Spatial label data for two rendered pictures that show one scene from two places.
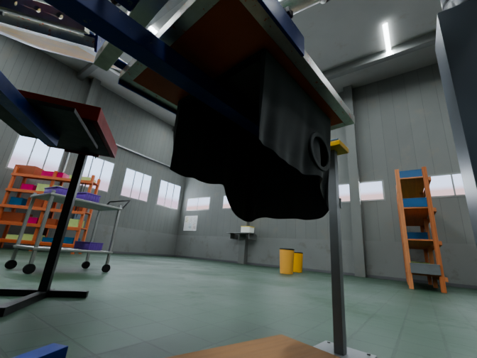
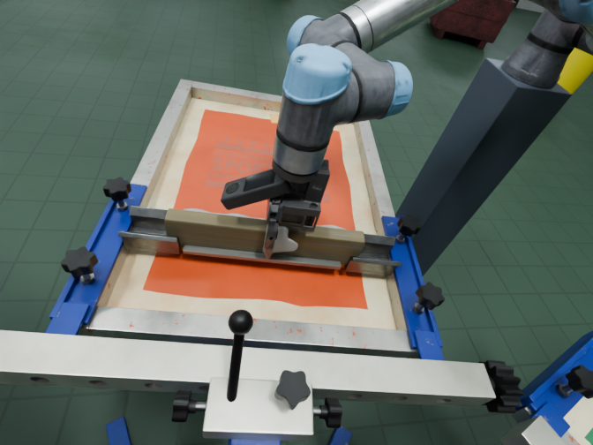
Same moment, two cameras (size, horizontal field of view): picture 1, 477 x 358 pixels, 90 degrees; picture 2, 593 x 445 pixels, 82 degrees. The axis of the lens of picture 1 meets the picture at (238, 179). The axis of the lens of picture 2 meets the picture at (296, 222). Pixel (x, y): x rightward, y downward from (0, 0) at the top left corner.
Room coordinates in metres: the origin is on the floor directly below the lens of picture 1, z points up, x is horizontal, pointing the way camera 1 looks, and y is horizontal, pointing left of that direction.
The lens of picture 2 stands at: (0.42, 0.45, 1.51)
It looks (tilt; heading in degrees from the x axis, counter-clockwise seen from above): 47 degrees down; 305
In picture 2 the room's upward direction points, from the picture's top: 15 degrees clockwise
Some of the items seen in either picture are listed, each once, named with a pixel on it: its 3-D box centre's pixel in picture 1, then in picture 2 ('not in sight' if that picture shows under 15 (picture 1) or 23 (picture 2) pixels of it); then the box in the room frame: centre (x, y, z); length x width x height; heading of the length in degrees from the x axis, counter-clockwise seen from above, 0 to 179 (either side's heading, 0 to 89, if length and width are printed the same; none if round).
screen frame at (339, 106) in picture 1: (246, 99); (270, 183); (0.84, -0.01, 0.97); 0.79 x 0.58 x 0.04; 136
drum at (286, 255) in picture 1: (286, 261); not in sight; (6.38, -1.38, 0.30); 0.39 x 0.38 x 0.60; 142
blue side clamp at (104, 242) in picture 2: (158, 94); (110, 249); (0.86, 0.36, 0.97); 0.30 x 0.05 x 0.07; 136
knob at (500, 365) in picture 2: not in sight; (488, 386); (0.27, 0.04, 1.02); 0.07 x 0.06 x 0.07; 136
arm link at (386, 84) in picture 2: not in sight; (362, 86); (0.67, 0.02, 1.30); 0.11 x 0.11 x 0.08; 77
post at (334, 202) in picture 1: (335, 237); not in sight; (1.17, -0.48, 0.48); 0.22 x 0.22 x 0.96; 46
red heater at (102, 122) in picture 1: (71, 129); not in sight; (1.44, 1.12, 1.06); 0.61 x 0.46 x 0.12; 16
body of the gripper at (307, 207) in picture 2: not in sight; (294, 191); (0.67, 0.12, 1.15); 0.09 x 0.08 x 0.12; 46
